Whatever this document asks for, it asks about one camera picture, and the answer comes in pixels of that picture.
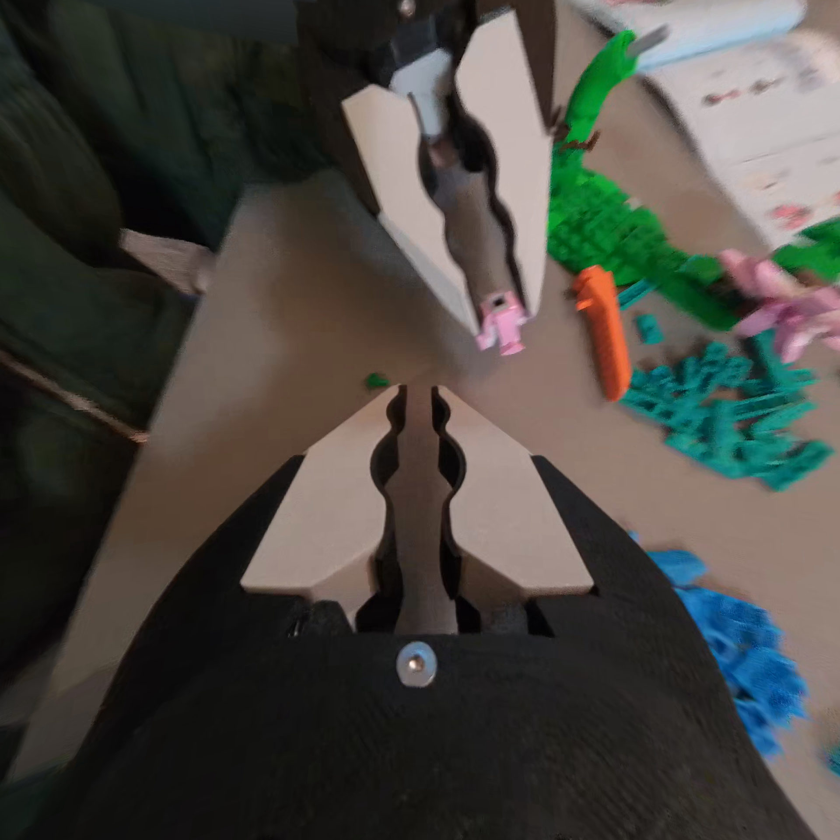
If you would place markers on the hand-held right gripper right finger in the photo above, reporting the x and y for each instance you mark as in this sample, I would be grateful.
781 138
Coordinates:
518 525

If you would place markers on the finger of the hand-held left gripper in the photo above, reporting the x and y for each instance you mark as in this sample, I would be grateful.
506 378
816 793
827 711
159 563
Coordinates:
512 131
394 190

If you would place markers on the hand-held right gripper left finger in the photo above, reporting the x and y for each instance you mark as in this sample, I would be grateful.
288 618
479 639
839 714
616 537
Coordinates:
315 518

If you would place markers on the small pink lego piece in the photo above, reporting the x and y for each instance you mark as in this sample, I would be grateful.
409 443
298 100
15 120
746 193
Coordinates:
502 325

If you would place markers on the green lego build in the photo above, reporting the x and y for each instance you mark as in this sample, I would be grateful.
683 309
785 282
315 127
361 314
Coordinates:
604 223

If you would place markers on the tiny green lego piece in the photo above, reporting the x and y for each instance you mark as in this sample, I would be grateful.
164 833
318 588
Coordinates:
377 380

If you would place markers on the pile of teal lego bricks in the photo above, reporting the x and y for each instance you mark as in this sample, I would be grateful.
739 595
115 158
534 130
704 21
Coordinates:
722 420

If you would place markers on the pile of blue lego bricks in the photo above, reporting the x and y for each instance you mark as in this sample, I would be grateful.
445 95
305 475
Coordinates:
748 656

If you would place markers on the pink lego flower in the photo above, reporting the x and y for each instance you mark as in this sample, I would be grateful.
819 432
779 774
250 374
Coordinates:
787 302

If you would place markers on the orange brick separator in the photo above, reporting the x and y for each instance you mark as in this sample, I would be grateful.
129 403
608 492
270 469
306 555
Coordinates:
607 334

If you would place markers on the pale blue booklet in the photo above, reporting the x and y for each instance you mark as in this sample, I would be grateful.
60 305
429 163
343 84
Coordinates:
709 26

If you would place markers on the white instruction booklet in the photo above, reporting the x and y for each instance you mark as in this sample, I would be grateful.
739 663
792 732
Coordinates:
754 131

